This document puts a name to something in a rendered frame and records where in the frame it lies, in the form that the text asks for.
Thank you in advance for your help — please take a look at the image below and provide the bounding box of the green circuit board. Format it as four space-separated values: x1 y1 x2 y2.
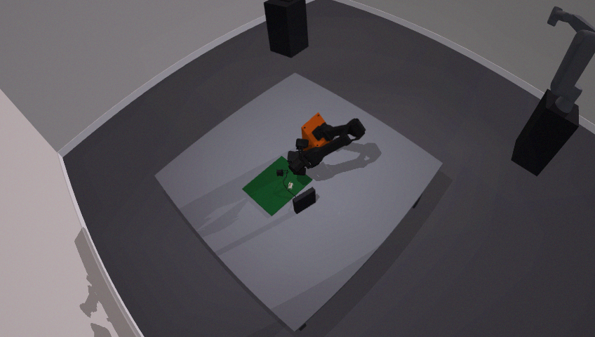
242 156 312 216

